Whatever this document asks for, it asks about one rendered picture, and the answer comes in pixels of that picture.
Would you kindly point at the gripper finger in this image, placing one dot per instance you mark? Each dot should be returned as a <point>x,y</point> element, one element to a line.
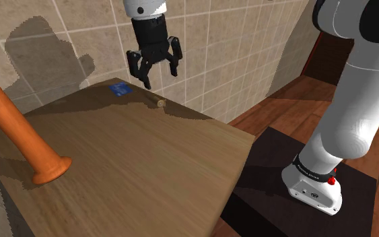
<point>176,52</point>
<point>143,70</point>

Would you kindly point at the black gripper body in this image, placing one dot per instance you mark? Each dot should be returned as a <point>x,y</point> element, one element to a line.
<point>151,36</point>

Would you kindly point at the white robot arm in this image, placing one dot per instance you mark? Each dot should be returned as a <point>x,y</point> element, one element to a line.
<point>350,108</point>

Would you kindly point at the blue card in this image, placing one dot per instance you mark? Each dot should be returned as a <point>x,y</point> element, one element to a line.
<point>120,88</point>

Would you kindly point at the small wooden cylinder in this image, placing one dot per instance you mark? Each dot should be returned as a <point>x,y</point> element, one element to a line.
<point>158,101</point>

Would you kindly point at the wooden table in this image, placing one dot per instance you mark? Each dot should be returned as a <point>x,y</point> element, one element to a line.
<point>126,157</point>

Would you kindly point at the orange baseball bat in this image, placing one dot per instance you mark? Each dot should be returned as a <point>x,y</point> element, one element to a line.
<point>15,124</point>

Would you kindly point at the dark robot stand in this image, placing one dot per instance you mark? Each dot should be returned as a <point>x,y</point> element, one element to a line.
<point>274,157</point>

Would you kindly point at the dark brown door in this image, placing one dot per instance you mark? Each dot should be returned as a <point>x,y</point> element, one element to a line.
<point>327,62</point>

